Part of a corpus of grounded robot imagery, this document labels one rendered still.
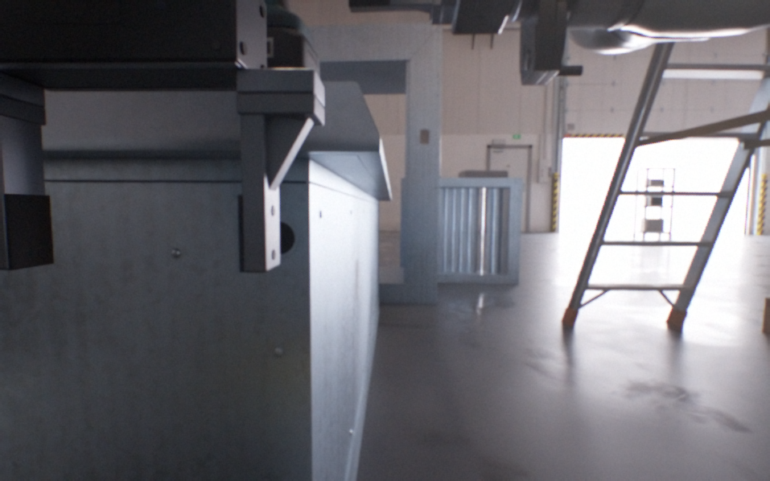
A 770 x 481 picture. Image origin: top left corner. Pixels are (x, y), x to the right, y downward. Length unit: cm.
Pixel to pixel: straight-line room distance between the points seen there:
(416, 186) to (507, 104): 848
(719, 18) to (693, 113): 1169
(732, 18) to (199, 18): 40
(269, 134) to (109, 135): 19
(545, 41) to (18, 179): 37
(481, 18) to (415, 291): 195
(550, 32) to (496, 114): 1011
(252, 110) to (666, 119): 1167
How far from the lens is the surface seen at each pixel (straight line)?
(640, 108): 180
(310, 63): 39
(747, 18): 47
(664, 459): 116
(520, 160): 1040
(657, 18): 44
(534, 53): 38
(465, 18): 44
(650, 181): 951
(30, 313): 50
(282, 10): 39
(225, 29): 22
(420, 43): 240
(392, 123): 1029
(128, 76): 26
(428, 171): 224
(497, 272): 311
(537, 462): 103
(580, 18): 42
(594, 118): 1105
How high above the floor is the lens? 55
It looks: 5 degrees down
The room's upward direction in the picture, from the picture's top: straight up
